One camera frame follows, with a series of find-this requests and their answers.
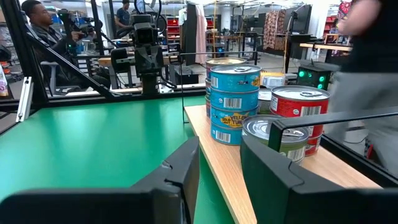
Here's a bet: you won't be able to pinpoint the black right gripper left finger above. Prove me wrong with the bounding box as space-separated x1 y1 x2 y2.
0 136 200 224

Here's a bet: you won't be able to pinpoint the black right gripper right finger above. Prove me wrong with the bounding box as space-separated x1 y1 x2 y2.
239 134 398 224

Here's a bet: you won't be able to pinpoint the green albacore tuna can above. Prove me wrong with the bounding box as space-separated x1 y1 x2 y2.
241 114 311 165

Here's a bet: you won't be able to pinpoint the red storage bins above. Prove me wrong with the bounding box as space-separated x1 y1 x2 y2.
166 17 215 35

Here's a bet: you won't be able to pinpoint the person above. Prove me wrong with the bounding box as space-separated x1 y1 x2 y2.
323 0 398 175
115 0 133 30
21 0 111 94

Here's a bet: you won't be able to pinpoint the pale pink hanging cloth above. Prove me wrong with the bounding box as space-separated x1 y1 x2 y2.
194 2 208 65

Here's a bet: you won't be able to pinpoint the green table mat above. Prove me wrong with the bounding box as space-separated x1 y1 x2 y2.
0 95 238 224

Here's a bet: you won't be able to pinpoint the white chair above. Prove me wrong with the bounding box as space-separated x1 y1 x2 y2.
40 60 82 96

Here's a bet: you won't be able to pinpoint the white and yellow box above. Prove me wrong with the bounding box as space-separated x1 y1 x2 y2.
260 72 290 90

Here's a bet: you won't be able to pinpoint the black box with green lights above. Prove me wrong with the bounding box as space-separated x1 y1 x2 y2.
297 64 332 91

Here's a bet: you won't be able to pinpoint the colourful patterned cloth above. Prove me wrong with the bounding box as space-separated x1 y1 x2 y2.
263 11 287 50

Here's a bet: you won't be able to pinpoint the wooden workbench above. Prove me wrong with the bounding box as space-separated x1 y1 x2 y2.
300 42 354 53

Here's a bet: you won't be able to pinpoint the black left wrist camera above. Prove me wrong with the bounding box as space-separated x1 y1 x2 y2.
132 14 159 47

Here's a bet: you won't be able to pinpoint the wooden shelf with black frame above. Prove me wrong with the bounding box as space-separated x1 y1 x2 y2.
179 49 398 224

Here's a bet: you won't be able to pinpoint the silver aluminium bracket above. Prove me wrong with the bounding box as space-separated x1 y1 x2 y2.
16 76 34 123

